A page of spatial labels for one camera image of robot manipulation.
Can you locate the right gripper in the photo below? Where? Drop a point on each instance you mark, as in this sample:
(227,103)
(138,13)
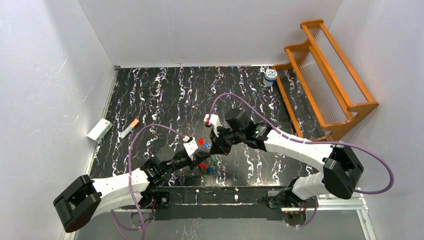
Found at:
(219,144)

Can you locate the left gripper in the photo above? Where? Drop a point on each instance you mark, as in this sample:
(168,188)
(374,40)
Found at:
(200,156)

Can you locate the keyring with coloured tags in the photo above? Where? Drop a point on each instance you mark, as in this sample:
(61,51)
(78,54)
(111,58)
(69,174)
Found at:
(208,165)

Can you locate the green tagged key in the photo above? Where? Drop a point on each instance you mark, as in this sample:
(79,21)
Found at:
(213,159)

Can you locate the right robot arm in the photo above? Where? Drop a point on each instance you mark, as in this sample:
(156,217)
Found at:
(339,169)

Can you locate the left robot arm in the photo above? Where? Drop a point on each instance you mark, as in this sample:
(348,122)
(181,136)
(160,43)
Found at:
(86,197)

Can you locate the orange white marker tube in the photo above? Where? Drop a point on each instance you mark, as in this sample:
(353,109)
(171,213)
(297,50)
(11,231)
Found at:
(129,128)

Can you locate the small white blue jar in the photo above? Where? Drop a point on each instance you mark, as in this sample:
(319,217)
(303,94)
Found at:
(270,76)

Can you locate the white cardboard box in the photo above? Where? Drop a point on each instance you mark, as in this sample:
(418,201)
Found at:
(99,130)

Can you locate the orange wooden rack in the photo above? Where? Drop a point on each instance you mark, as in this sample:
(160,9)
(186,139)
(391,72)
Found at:
(323,94)

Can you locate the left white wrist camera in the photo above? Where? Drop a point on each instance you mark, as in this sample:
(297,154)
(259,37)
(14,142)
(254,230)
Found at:
(191,146)

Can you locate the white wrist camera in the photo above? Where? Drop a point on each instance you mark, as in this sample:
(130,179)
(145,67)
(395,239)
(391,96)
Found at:
(191,146)
(212,120)

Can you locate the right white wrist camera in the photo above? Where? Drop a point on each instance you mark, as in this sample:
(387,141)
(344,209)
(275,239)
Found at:
(212,120)

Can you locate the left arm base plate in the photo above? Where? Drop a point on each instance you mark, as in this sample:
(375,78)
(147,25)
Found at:
(154,200)

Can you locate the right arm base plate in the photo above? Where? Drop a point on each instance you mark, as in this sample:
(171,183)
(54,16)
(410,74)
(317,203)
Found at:
(286,199)

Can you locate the aluminium rail frame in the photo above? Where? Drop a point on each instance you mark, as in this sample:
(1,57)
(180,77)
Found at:
(235,213)

